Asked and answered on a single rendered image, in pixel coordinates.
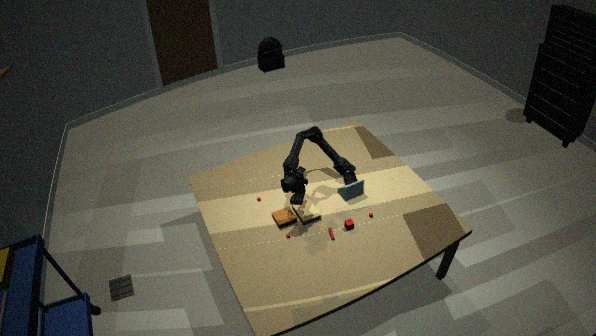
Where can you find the orange square block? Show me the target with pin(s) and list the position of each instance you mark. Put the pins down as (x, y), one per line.
(284, 217)

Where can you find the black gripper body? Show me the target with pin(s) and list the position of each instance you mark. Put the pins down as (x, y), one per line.
(297, 199)

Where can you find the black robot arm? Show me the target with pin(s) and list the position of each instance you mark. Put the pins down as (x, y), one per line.
(294, 175)

